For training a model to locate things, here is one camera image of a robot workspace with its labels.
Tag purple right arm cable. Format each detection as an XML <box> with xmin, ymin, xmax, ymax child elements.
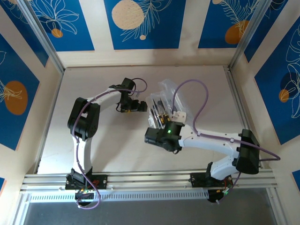
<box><xmin>172</xmin><ymin>79</ymin><xmax>281</xmax><ymax>204</ymax></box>

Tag blue floral print wall panel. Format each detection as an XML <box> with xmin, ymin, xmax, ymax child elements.
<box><xmin>0</xmin><ymin>32</ymin><xmax>40</xmax><ymax>151</ymax></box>
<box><xmin>254</xmin><ymin>15</ymin><xmax>300</xmax><ymax>145</ymax></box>
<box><xmin>0</xmin><ymin>0</ymin><xmax>49</xmax><ymax>68</ymax></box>
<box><xmin>29</xmin><ymin>0</ymin><xmax>96</xmax><ymax>52</ymax></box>
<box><xmin>243</xmin><ymin>0</ymin><xmax>300</xmax><ymax>63</ymax></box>
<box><xmin>104</xmin><ymin>0</ymin><xmax>187</xmax><ymax>50</ymax></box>
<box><xmin>198</xmin><ymin>0</ymin><xmax>268</xmax><ymax>49</ymax></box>

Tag yellow-black handled long-nose pliers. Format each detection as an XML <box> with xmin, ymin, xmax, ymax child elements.
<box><xmin>150</xmin><ymin>98</ymin><xmax>165</xmax><ymax>129</ymax></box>

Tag black base electronics box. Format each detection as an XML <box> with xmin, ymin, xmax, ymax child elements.
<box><xmin>207</xmin><ymin>188</ymin><xmax>233</xmax><ymax>204</ymax></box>
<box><xmin>74</xmin><ymin>189</ymin><xmax>96</xmax><ymax>203</ymax></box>

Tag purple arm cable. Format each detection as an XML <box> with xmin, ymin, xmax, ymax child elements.
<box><xmin>72</xmin><ymin>77</ymin><xmax>148</xmax><ymax>210</ymax></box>
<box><xmin>172</xmin><ymin>79</ymin><xmax>281</xmax><ymax>204</ymax></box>

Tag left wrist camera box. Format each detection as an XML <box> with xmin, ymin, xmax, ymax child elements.
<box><xmin>120</xmin><ymin>78</ymin><xmax>137</xmax><ymax>92</ymax></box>

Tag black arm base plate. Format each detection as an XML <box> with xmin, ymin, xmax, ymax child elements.
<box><xmin>190</xmin><ymin>172</ymin><xmax>234</xmax><ymax>188</ymax></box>
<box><xmin>65</xmin><ymin>173</ymin><xmax>109</xmax><ymax>190</ymax></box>

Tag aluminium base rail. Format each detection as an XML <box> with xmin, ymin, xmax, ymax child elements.
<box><xmin>20</xmin><ymin>169</ymin><xmax>278</xmax><ymax>195</ymax></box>

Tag aluminium frame post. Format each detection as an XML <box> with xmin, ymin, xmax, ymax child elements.
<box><xmin>16</xmin><ymin>0</ymin><xmax>66</xmax><ymax>74</ymax></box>
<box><xmin>229</xmin><ymin>0</ymin><xmax>275</xmax><ymax>71</ymax></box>

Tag slotted grey cable duct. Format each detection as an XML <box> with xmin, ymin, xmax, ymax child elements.
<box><xmin>28</xmin><ymin>189</ymin><xmax>210</xmax><ymax>203</ymax></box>

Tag aluminium side rail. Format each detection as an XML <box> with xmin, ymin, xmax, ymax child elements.
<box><xmin>35</xmin><ymin>69</ymin><xmax>65</xmax><ymax>174</ymax></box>
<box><xmin>224</xmin><ymin>65</ymin><xmax>263</xmax><ymax>168</ymax></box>

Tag clear plastic tool box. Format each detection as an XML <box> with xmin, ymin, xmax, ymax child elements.
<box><xmin>145</xmin><ymin>78</ymin><xmax>188</xmax><ymax>130</ymax></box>

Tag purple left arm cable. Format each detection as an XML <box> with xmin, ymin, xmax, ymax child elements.
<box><xmin>72</xmin><ymin>77</ymin><xmax>148</xmax><ymax>210</ymax></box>

